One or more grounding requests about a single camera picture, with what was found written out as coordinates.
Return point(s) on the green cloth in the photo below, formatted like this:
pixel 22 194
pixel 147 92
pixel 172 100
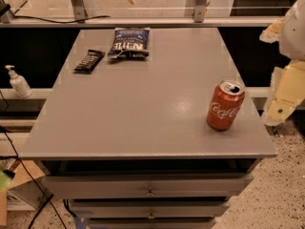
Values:
pixel 5 181

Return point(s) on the top grey drawer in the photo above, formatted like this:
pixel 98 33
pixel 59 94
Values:
pixel 133 186

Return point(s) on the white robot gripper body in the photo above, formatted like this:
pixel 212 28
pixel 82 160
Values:
pixel 294 35

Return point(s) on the middle grey drawer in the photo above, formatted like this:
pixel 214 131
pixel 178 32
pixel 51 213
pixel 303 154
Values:
pixel 149 209

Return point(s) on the grey metal bracket right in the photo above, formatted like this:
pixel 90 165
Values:
pixel 199 11

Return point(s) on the blue chip bag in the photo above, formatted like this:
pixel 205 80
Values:
pixel 130 43

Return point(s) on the grey metal bracket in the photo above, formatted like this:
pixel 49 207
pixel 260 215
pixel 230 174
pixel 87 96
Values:
pixel 199 11
pixel 83 9

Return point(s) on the white pump bottle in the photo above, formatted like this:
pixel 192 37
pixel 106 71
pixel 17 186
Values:
pixel 19 83

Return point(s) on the bottom grey drawer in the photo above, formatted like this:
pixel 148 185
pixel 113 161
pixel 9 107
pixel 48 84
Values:
pixel 151 223

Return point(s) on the red Coca-Cola can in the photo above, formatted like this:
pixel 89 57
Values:
pixel 226 102

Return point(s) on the cardboard box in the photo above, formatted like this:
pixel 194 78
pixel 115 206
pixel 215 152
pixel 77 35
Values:
pixel 23 194

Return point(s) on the grey metal bracket left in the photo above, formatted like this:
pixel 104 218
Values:
pixel 83 9

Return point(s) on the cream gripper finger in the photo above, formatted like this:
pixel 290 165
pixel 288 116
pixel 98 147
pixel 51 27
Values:
pixel 287 92
pixel 271 34

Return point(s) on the grey drawer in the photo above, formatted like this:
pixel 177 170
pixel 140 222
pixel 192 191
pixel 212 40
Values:
pixel 151 223
pixel 149 209
pixel 133 186

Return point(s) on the dark brown snack bar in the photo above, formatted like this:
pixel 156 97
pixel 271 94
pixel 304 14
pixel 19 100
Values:
pixel 89 62

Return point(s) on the grey drawer cabinet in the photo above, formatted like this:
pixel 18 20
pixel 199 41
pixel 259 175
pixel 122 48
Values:
pixel 146 117

